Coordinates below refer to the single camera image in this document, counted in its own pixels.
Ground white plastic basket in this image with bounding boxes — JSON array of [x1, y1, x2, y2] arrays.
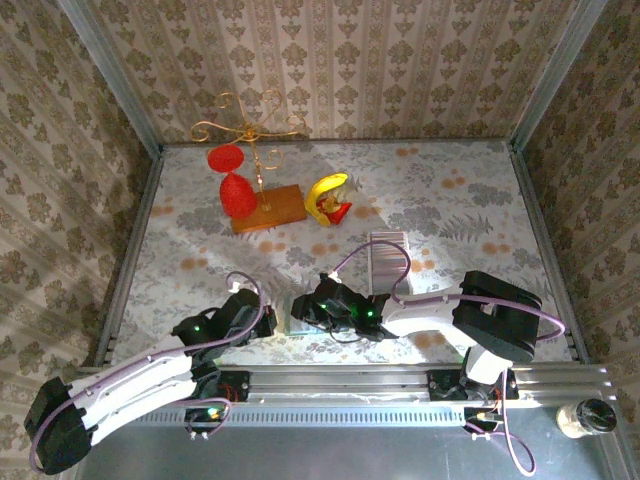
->
[[366, 230, 417, 297]]

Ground small circuit board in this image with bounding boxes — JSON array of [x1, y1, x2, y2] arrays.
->
[[184, 407, 231, 441], [463, 407, 501, 441]]

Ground red white doll figurine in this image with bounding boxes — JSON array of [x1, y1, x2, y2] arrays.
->
[[320, 180, 362, 225]]

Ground yellow banana toy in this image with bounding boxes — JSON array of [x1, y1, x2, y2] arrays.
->
[[304, 172, 350, 229]]

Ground red goblet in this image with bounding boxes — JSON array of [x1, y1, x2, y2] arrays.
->
[[207, 143, 260, 220]]

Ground glass bottle black cap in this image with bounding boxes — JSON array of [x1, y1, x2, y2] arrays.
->
[[557, 398, 617, 440]]

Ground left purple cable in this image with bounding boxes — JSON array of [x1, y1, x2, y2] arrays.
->
[[28, 271, 266, 474]]

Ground purple cable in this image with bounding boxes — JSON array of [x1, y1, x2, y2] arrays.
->
[[329, 240, 567, 476], [28, 271, 266, 474]]

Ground aluminium front rail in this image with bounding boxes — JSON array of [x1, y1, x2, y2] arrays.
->
[[219, 363, 615, 416]]

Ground perforated metal cable duct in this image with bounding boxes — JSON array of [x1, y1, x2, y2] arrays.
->
[[149, 403, 466, 427]]

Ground gold wire stand wooden base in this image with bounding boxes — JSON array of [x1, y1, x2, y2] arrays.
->
[[189, 88, 309, 235]]

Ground aluminium table edge rail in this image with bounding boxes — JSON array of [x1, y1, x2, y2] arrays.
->
[[93, 149, 164, 367], [509, 142, 590, 364]]

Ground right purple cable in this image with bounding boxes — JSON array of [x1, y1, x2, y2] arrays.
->
[[329, 240, 567, 476]]

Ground aluminium frame post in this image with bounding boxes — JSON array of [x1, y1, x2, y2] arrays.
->
[[57, 0, 164, 156], [509, 0, 601, 151]]

